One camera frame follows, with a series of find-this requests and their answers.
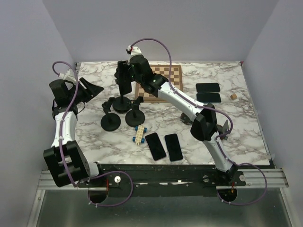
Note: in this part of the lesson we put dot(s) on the black mounting rail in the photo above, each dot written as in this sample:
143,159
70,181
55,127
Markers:
156,172

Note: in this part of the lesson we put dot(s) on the black round phone stand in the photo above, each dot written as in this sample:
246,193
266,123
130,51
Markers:
121,103

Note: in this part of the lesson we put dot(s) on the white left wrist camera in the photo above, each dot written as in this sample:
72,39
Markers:
68,76

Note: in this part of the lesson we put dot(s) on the pink phone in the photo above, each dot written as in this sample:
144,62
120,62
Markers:
155,146

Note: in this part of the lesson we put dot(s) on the blue white toy block car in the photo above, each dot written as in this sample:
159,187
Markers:
140,131

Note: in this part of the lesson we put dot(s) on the black phone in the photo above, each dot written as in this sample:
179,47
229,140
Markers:
208,88
123,79

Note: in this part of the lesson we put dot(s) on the blue phone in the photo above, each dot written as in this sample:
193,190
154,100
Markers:
173,147

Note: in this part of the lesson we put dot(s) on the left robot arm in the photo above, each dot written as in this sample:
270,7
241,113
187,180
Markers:
65,160

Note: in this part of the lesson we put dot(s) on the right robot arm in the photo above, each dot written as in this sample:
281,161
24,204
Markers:
203,117

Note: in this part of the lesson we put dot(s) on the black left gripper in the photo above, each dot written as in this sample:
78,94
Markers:
91,90

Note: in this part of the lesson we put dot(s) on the teal phone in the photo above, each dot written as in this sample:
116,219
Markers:
208,98

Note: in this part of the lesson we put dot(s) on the brown base phone stand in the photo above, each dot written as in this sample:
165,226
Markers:
223,129

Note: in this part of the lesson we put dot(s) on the black stand with blue phone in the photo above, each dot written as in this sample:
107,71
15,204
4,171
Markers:
135,116

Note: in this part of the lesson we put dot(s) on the black stand for pink phone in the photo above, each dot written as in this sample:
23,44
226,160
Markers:
110,121

